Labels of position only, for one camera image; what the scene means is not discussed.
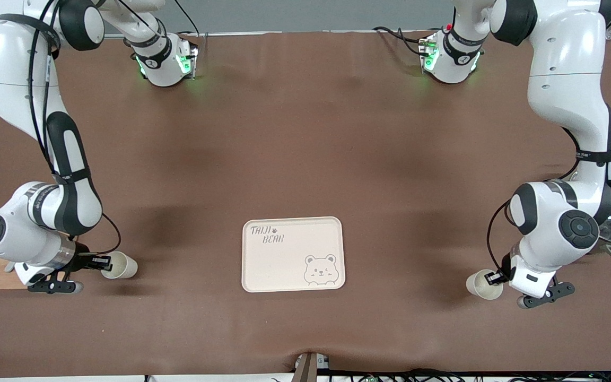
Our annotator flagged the white IKEA cup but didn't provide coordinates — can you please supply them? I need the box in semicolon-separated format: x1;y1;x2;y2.
466;269;504;301
100;251;138;280

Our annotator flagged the beige bear print tray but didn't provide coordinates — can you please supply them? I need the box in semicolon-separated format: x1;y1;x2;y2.
241;216;346;293

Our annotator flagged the brown table cover mat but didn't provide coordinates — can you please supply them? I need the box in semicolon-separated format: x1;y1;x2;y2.
0;29;611;378

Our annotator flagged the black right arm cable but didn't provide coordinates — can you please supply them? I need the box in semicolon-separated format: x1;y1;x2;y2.
26;0;121;256

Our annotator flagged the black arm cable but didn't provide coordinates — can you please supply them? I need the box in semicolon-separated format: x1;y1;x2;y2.
26;0;121;256
487;103;611;272

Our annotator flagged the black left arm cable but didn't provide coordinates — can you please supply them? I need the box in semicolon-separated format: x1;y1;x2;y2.
487;103;611;272

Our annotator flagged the black cable bundle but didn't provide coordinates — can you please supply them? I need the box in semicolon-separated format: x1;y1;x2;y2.
316;368;611;382

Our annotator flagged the grey metal clamp mount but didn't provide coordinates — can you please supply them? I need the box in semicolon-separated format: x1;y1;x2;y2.
294;351;330;382

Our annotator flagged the black base cable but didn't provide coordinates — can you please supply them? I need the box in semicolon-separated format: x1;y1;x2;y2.
172;0;203;38
372;25;428;56

